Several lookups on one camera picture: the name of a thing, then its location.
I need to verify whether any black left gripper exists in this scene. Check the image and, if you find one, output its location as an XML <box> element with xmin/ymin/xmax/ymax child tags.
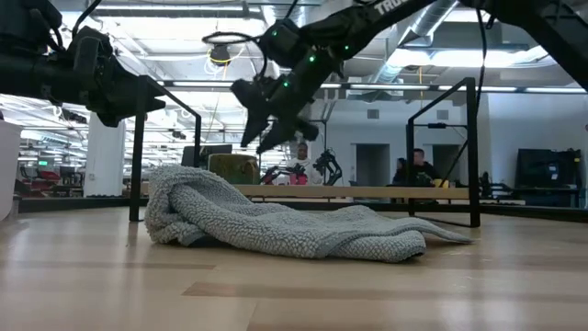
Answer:
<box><xmin>68</xmin><ymin>25</ymin><xmax>167</xmax><ymax>128</ymax></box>

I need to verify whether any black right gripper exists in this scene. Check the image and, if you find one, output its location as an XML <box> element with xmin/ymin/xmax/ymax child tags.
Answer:
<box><xmin>231</xmin><ymin>49</ymin><xmax>344</xmax><ymax>155</ymax></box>

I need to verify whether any person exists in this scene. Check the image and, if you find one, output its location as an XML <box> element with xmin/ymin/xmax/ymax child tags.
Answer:
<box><xmin>391</xmin><ymin>157</ymin><xmax>409</xmax><ymax>187</ymax></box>
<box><xmin>285</xmin><ymin>142</ymin><xmax>323</xmax><ymax>186</ymax></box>
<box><xmin>405</xmin><ymin>147</ymin><xmax>443</xmax><ymax>188</ymax></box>

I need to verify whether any black background computer monitor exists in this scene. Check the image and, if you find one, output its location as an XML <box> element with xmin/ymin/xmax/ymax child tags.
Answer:
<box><xmin>181</xmin><ymin>143</ymin><xmax>233</xmax><ymax>169</ymax></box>

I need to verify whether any white building column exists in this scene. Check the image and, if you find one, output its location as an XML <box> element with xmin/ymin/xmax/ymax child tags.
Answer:
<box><xmin>83</xmin><ymin>111</ymin><xmax>127</xmax><ymax>199</ymax></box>

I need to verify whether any grey knitted cloth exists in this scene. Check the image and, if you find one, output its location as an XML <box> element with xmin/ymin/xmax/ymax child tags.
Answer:
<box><xmin>144</xmin><ymin>165</ymin><xmax>474</xmax><ymax>264</ymax></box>

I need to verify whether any white ceramic mug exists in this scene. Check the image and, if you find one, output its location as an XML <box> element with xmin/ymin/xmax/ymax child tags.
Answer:
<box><xmin>0</xmin><ymin>120</ymin><xmax>23</xmax><ymax>223</ymax></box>

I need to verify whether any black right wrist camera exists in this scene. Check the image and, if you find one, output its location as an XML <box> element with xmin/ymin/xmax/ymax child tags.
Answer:
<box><xmin>259</xmin><ymin>17</ymin><xmax>302</xmax><ymax>68</ymax></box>

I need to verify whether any black ceiling device yellow cable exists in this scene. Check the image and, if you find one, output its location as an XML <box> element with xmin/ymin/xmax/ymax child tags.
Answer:
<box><xmin>209</xmin><ymin>42</ymin><xmax>233</xmax><ymax>66</ymax></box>

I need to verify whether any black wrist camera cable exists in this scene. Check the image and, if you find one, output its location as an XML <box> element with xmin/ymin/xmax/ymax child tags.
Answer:
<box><xmin>201</xmin><ymin>30</ymin><xmax>270</xmax><ymax>83</ymax></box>

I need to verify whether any wooden shelf with black frame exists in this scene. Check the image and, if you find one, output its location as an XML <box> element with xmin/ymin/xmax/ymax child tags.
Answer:
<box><xmin>129</xmin><ymin>75</ymin><xmax>481</xmax><ymax>229</ymax></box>

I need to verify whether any black aluminium table frame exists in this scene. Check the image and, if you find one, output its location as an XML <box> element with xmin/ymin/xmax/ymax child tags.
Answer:
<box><xmin>17</xmin><ymin>195</ymin><xmax>588</xmax><ymax>224</ymax></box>

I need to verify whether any silver slanted ceiling duct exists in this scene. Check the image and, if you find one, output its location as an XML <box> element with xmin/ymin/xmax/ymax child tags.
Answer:
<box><xmin>370</xmin><ymin>0</ymin><xmax>461</xmax><ymax>85</ymax></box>

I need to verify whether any large black wall screen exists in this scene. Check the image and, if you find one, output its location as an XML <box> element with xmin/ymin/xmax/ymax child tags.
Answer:
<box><xmin>515</xmin><ymin>147</ymin><xmax>582</xmax><ymax>190</ymax></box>

